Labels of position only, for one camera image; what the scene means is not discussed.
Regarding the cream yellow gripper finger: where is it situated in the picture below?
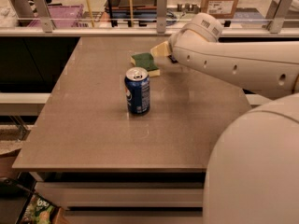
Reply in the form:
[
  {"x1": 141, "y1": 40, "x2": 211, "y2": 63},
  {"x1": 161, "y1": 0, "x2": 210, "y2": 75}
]
[{"x1": 150, "y1": 41, "x2": 171, "y2": 57}]

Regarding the green and yellow sponge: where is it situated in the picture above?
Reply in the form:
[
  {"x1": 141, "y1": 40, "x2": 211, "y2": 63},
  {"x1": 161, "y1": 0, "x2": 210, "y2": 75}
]
[{"x1": 131, "y1": 52, "x2": 160, "y2": 77}]

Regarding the dark blue RXBAR wrapper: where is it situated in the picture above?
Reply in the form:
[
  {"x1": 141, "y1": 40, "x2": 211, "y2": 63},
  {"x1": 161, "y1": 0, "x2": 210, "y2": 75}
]
[{"x1": 168, "y1": 55, "x2": 178, "y2": 63}]

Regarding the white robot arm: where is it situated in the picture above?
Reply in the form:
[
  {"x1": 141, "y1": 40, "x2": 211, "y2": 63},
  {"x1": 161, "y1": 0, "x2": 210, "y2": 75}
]
[{"x1": 150, "y1": 13, "x2": 299, "y2": 224}]

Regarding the blue Pepsi soda can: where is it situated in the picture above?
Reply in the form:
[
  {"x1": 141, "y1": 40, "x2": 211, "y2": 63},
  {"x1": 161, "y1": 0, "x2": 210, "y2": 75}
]
[{"x1": 124, "y1": 67, "x2": 150, "y2": 114}]

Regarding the purple plastic crate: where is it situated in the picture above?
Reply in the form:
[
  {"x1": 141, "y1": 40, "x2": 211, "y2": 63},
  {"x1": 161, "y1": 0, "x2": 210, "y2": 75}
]
[{"x1": 29, "y1": 5, "x2": 83, "y2": 28}]

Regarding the grey drawer cabinet front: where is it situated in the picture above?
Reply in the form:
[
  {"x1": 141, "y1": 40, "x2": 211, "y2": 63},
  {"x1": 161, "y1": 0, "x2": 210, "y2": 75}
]
[{"x1": 36, "y1": 182, "x2": 203, "y2": 224}]

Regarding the green snack bag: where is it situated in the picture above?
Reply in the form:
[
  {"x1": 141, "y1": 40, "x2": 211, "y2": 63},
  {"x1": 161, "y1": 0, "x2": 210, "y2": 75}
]
[{"x1": 20, "y1": 195, "x2": 56, "y2": 224}]

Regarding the grey metal railing post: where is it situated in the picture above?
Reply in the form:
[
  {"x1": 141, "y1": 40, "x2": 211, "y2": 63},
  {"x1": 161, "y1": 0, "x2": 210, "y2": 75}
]
[{"x1": 156, "y1": 0, "x2": 167, "y2": 34}]

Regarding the yellow broom handle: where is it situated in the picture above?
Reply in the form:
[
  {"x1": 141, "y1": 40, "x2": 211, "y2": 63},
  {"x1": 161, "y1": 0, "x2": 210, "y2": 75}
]
[{"x1": 86, "y1": 0, "x2": 94, "y2": 28}]

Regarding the grey metal right post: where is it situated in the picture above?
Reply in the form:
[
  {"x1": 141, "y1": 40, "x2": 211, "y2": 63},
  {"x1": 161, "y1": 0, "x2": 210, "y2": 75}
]
[{"x1": 266, "y1": 0, "x2": 299, "y2": 34}]

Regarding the grey metal left post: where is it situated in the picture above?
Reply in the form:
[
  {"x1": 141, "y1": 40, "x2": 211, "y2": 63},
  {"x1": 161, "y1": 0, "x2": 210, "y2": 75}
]
[{"x1": 33, "y1": 0, "x2": 55, "y2": 33}]

